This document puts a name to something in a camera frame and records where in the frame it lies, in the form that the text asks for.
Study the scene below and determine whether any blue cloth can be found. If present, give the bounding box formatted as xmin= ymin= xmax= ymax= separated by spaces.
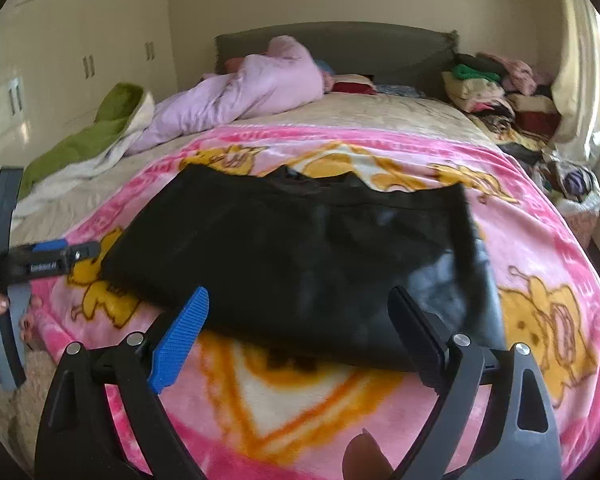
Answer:
xmin=314 ymin=60 xmax=337 ymax=88

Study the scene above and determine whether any person's right hand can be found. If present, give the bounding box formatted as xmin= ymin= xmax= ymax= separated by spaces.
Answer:
xmin=344 ymin=429 xmax=386 ymax=480

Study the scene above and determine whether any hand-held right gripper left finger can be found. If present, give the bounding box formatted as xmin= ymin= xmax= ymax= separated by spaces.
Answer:
xmin=34 ymin=286 xmax=211 ymax=480

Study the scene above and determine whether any pile of folded clothes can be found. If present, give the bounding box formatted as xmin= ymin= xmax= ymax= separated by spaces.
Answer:
xmin=440 ymin=51 xmax=563 ymax=156

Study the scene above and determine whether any striped cloth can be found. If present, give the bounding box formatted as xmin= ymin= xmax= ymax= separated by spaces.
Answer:
xmin=375 ymin=84 xmax=426 ymax=99

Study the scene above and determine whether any basket of clothes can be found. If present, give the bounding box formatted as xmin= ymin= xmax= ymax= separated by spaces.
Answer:
xmin=532 ymin=152 xmax=600 ymax=246

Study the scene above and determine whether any beige fluffy rug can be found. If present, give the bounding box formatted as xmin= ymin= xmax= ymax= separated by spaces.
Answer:
xmin=0 ymin=350 xmax=48 ymax=461

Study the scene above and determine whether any green and white blanket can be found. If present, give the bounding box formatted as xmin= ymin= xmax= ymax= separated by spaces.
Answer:
xmin=12 ymin=82 xmax=156 ymax=216

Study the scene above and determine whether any light pink quilt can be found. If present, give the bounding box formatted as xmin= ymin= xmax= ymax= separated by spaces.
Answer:
xmin=125 ymin=35 xmax=326 ymax=156

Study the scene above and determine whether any red pillow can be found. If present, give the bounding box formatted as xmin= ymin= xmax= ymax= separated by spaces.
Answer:
xmin=332 ymin=75 xmax=376 ymax=95

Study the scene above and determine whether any beige bed sheet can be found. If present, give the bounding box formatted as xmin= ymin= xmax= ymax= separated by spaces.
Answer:
xmin=10 ymin=92 xmax=501 ymax=246

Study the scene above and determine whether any grey bed headboard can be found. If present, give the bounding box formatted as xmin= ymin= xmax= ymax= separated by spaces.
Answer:
xmin=214 ymin=21 xmax=460 ymax=98

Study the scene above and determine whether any pink printed blanket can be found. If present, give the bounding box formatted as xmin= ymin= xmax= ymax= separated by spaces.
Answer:
xmin=17 ymin=127 xmax=600 ymax=480

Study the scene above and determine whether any black leather garment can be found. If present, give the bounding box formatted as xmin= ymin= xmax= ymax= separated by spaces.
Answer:
xmin=100 ymin=164 xmax=508 ymax=373

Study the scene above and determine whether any cream wardrobe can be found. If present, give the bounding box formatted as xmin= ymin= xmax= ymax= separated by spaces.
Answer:
xmin=0 ymin=0 xmax=178 ymax=176

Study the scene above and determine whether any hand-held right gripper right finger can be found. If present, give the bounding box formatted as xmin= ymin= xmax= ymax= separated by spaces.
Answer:
xmin=387 ymin=286 xmax=563 ymax=480

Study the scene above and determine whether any cream curtain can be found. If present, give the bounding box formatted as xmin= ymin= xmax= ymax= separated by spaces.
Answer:
xmin=550 ymin=0 xmax=600 ymax=161

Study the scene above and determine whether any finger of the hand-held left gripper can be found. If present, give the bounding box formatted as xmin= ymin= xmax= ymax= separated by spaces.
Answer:
xmin=30 ymin=241 xmax=102 ymax=263

